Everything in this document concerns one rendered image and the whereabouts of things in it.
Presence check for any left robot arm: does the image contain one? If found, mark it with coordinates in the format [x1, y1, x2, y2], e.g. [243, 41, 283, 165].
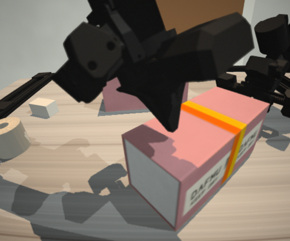
[50, 4, 146, 103]

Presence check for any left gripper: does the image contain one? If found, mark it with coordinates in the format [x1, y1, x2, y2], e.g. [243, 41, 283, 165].
[86, 0, 254, 133]

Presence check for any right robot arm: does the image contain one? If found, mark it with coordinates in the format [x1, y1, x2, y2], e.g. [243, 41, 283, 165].
[243, 14, 290, 89]

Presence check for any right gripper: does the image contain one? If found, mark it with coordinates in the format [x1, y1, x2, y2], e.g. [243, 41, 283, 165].
[215, 72, 290, 118]

